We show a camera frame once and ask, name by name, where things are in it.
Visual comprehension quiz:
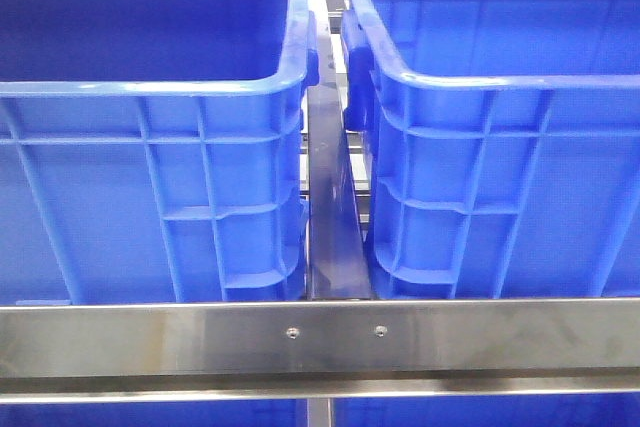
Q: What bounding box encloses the blue bin holding buttons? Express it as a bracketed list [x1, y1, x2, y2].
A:
[1, 0, 318, 306]

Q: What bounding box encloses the steel rack centre divider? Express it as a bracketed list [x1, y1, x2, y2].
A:
[307, 0, 372, 300]

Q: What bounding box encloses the empty blue target bin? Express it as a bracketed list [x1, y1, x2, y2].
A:
[342, 0, 639, 299]

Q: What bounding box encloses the steel rack front rail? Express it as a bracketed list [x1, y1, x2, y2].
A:
[1, 298, 639, 403]

